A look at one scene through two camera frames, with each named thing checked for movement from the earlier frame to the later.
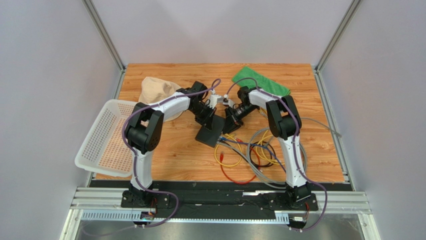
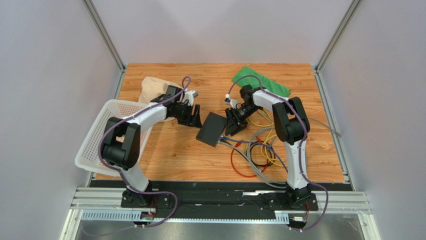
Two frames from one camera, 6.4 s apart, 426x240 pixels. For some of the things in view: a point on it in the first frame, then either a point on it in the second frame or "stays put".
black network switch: (211, 138) stays put
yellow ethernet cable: (262, 159) -> (266, 141)
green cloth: (263, 82) stays put
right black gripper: (231, 118) stays put
